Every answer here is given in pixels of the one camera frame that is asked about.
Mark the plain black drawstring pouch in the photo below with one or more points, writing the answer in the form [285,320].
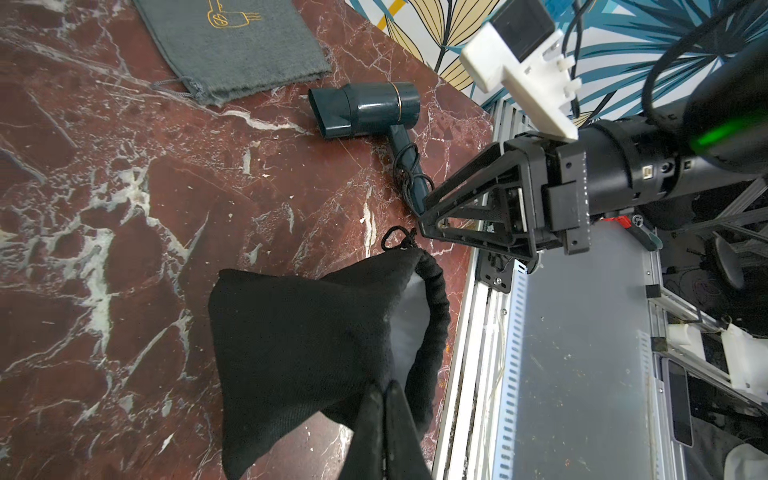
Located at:
[287,348]

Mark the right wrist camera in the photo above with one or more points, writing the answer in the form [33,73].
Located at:
[519,48]

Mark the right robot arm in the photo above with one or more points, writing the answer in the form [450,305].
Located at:
[714,137]

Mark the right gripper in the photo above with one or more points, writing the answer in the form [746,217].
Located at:
[530,178]

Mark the grey hair dryer pouch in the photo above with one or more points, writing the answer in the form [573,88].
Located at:
[221,51]

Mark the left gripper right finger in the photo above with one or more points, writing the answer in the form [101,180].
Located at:
[403,455]

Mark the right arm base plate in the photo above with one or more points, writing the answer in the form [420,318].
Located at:
[495,270]

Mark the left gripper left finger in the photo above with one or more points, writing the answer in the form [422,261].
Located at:
[365,457]

